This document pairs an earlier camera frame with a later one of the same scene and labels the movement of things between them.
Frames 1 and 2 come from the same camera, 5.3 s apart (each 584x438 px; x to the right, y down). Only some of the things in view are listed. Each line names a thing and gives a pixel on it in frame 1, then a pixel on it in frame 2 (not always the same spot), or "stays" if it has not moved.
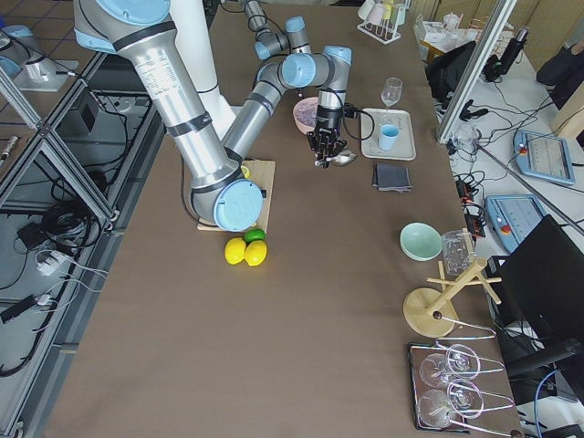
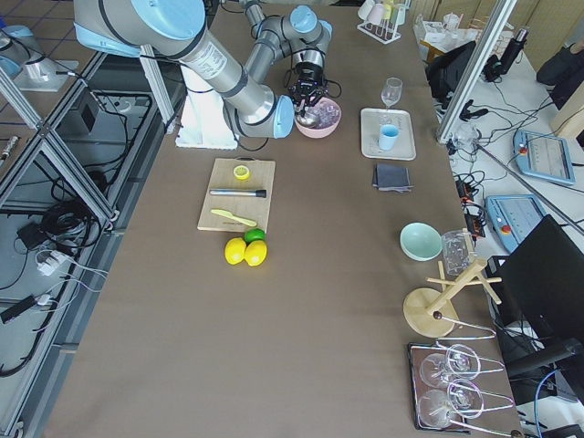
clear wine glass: [391, 91] stays
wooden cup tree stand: [431, 312] stays
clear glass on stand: [459, 251] stays
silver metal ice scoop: [341, 159] to [307, 119]
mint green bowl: [421, 242] stays
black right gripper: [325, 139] to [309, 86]
